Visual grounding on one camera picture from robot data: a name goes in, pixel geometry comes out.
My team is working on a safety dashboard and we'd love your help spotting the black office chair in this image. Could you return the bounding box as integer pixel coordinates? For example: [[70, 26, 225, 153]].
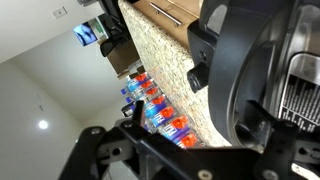
[[97, 0, 133, 58]]

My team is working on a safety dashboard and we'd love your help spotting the white light switch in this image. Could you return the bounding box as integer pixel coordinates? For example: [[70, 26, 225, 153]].
[[51, 6, 69, 20]]

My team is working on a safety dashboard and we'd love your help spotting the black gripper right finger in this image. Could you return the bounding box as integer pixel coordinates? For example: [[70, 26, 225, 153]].
[[245, 99, 320, 180]]

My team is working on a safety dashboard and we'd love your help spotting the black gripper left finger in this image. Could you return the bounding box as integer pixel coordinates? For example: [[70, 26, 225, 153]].
[[57, 99, 208, 180]]

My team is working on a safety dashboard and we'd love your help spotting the round ceiling light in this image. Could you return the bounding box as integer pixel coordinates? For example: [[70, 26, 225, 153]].
[[37, 119, 50, 131]]

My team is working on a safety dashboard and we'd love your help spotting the water bottle blue orange label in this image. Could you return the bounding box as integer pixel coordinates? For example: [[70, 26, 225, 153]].
[[120, 72, 149, 95], [130, 86, 159, 108], [125, 79, 155, 104], [174, 131, 203, 150], [147, 105, 176, 130], [159, 114, 191, 140], [143, 94, 167, 119]]

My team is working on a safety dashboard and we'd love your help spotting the black cooker lid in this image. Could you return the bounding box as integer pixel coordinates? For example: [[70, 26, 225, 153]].
[[186, 0, 320, 152]]

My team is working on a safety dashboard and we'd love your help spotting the steel drawer handle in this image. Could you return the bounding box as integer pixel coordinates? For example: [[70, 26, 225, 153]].
[[148, 2, 184, 28]]

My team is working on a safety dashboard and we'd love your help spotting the brown cardboard box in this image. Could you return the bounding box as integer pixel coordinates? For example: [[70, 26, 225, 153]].
[[106, 39, 146, 80]]

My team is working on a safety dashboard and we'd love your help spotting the small blue-lit monitor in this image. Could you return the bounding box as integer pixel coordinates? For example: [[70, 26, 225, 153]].
[[72, 17, 110, 47]]

